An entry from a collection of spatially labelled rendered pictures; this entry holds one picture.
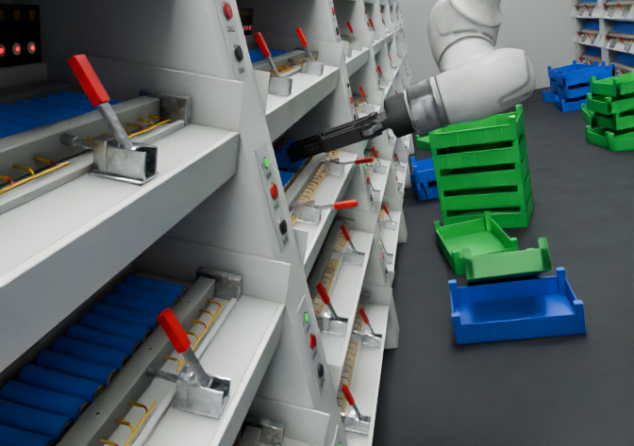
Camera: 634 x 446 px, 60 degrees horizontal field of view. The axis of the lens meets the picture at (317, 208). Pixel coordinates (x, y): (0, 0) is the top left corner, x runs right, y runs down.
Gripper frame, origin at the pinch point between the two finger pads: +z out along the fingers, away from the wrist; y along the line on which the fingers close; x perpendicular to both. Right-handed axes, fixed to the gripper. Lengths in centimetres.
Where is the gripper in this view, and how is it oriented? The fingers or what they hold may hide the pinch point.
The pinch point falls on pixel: (307, 147)
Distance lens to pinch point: 104.9
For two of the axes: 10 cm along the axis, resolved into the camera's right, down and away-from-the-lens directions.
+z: -9.2, 2.8, 2.9
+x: 3.6, 9.0, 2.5
